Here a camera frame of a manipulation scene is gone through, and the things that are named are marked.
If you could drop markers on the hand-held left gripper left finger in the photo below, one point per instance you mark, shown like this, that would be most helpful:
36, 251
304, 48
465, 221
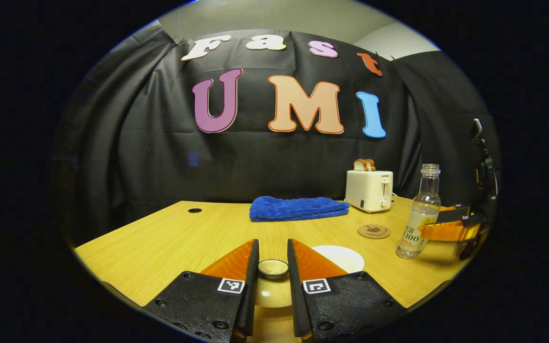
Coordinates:
253, 286

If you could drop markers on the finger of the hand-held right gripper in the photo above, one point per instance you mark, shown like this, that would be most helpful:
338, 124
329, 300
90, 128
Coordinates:
460, 215
451, 232

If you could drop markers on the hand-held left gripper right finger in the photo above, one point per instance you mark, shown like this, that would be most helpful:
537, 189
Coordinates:
293, 286

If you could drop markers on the beige teacup lid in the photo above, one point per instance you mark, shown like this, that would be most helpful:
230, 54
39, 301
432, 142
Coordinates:
273, 293

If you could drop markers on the clear glass water bottle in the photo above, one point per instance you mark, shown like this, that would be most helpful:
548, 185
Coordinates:
420, 219

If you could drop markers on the beige ceramic teacup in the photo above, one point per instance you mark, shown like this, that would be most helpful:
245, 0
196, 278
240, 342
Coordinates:
343, 257

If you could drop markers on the round cork coaster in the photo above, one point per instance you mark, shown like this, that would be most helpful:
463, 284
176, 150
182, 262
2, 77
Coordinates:
374, 231

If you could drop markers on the blue towel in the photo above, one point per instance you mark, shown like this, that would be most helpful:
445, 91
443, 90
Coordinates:
296, 208

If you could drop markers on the white toaster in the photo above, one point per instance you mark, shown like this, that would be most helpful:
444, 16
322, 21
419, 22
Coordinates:
367, 190

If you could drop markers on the bread slice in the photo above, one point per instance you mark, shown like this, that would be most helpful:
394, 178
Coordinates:
359, 165
371, 165

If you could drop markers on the black backdrop cloth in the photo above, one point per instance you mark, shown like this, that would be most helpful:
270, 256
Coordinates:
160, 162

